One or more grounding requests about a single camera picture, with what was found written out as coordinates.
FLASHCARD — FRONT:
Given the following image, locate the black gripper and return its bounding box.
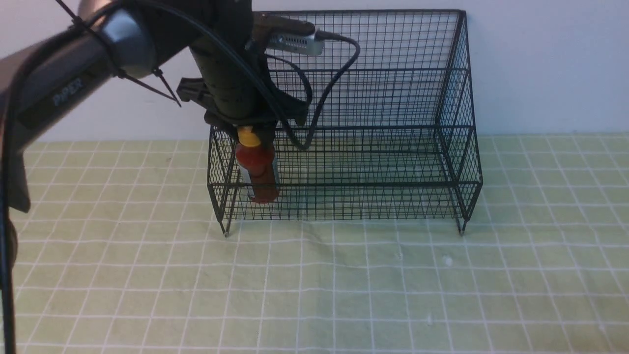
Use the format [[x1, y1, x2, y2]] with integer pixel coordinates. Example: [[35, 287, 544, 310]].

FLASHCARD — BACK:
[[177, 0, 312, 193]]

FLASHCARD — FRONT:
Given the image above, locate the red seasoning bottle yellow cap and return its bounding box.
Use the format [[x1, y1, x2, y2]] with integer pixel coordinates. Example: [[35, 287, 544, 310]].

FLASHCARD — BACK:
[[234, 126, 280, 204]]

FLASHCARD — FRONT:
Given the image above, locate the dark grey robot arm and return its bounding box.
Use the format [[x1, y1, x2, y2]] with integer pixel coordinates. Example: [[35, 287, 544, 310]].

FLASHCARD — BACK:
[[1, 0, 328, 219]]

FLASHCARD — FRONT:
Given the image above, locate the green checkered tablecloth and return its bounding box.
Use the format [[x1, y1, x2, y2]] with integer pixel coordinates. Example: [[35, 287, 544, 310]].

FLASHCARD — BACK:
[[11, 134, 629, 354]]

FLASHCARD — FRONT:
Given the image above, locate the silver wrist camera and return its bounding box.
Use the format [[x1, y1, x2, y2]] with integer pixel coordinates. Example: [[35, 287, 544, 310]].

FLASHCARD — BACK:
[[252, 13, 324, 57]]

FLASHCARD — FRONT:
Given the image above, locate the black camera cable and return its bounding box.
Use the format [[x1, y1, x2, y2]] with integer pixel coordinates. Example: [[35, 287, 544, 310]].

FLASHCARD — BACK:
[[265, 29, 362, 151]]

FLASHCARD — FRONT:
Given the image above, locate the black wire mesh shelf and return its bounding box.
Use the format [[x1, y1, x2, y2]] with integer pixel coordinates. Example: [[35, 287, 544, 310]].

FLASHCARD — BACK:
[[207, 9, 483, 236]]

